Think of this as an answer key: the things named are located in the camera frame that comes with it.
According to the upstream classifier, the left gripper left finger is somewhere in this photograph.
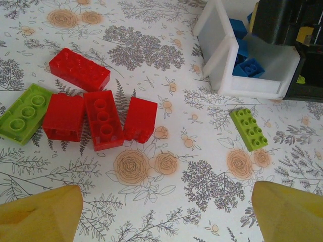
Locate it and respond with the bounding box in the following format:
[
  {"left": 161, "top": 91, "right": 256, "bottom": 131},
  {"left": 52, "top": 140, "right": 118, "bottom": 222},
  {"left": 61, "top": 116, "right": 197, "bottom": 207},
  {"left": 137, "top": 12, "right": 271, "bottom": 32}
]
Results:
[{"left": 0, "top": 185, "right": 84, "bottom": 242}]

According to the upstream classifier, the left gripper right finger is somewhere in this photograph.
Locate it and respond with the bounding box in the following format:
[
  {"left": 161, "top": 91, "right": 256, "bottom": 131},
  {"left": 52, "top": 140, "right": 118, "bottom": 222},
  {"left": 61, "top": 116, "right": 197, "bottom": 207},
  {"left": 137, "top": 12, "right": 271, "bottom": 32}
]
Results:
[{"left": 252, "top": 180, "right": 323, "bottom": 242}]

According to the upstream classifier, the red lego brick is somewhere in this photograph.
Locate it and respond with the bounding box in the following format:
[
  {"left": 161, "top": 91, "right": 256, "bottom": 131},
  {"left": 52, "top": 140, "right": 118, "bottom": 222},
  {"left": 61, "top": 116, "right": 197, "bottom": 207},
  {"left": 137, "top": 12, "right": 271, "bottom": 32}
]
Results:
[
  {"left": 123, "top": 96, "right": 158, "bottom": 144},
  {"left": 42, "top": 92, "right": 85, "bottom": 142},
  {"left": 49, "top": 47, "right": 111, "bottom": 92},
  {"left": 83, "top": 90, "right": 125, "bottom": 152}
]

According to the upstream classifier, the black plastic bin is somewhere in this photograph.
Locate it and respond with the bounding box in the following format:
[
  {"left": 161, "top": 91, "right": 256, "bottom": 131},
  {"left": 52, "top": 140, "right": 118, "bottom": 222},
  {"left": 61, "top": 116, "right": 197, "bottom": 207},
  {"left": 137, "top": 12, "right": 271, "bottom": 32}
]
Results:
[{"left": 284, "top": 41, "right": 323, "bottom": 103}]

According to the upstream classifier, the white plastic bin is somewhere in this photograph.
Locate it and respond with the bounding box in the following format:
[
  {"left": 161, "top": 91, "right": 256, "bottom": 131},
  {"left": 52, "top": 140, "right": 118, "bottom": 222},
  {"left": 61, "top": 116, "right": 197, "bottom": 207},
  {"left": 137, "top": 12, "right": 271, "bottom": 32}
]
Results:
[{"left": 193, "top": 0, "right": 302, "bottom": 99}]

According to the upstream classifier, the floral tablecloth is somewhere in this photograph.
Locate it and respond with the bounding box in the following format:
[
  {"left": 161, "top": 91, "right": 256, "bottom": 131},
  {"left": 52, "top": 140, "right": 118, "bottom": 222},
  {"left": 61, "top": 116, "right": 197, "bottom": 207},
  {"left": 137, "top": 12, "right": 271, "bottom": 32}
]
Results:
[{"left": 0, "top": 0, "right": 323, "bottom": 242}]

